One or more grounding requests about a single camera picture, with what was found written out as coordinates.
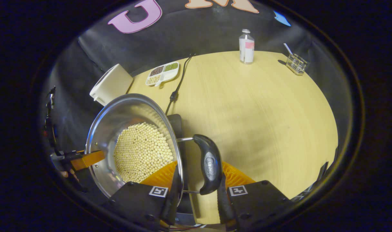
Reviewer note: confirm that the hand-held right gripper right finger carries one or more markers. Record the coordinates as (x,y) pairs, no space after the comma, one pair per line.
(223,206)

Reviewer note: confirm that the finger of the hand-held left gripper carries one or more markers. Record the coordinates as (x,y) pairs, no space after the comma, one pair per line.
(88,160)

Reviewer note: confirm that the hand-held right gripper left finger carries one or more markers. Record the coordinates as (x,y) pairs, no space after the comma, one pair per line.
(170,206)

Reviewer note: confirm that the pile of yellow soybeans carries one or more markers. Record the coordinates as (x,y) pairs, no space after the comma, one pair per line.
(141,151)

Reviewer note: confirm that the stainless steel pot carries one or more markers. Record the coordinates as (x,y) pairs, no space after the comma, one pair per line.
(118,112)

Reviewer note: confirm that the black induction cooktop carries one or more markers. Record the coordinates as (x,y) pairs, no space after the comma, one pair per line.
(180,129)

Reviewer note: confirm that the cream plastic box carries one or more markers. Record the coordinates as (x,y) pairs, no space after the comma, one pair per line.
(113,83)

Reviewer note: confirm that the white divided bean dish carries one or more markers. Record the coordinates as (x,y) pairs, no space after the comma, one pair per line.
(163,74)

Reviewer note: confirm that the clear bottle with pink label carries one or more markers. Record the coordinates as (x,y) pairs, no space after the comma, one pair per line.
(247,48)

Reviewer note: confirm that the striped straw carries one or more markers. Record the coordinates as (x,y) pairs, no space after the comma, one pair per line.
(288,49)

